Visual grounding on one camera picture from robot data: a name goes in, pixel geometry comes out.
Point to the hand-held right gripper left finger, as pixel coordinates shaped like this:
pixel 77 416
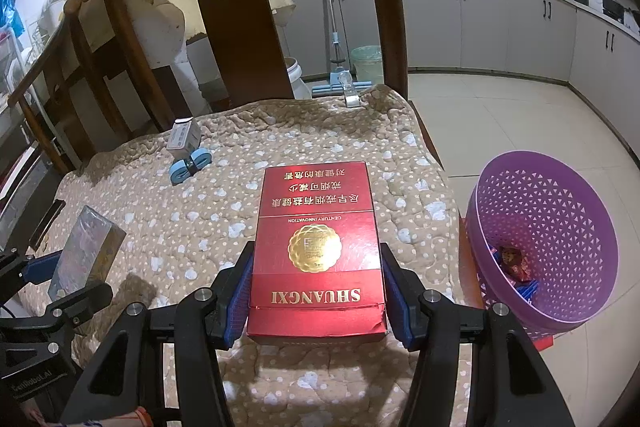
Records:
pixel 237 299

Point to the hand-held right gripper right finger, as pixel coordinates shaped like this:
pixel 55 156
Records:
pixel 400 302

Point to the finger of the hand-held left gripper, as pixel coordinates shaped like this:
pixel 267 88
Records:
pixel 42 269
pixel 85 302

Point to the silver foil box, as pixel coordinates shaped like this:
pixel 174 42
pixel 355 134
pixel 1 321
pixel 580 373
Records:
pixel 85 252

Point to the red cigarette box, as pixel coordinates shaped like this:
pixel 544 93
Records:
pixel 315 277

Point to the red plastic wrapper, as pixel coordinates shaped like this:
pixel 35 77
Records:
pixel 515 263

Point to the purple plastic basket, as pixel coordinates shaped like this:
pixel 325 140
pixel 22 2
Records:
pixel 550 207

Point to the person's left forearm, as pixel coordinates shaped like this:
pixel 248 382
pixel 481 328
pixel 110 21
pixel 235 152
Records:
pixel 125 420

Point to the blue crumpled wrapper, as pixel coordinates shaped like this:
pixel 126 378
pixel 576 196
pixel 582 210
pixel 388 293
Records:
pixel 527 291

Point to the small white box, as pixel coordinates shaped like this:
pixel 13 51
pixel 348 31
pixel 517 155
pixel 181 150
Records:
pixel 184 136

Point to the clear plastic clip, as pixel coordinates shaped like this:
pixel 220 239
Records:
pixel 352 92

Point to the white plastic bucket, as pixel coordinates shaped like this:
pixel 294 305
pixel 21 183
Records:
pixel 299 79

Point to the bin with green bag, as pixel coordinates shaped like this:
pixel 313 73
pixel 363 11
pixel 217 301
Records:
pixel 365 67

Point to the blue plastic bag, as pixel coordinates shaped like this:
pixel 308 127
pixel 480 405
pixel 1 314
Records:
pixel 11 7

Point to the brown wooden chair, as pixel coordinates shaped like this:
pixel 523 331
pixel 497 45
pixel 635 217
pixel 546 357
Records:
pixel 245 32

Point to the mop with blue head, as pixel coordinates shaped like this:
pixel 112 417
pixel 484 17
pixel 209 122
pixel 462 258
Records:
pixel 334 37

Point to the grey kitchen base cabinets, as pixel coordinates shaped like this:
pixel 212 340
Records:
pixel 500 32

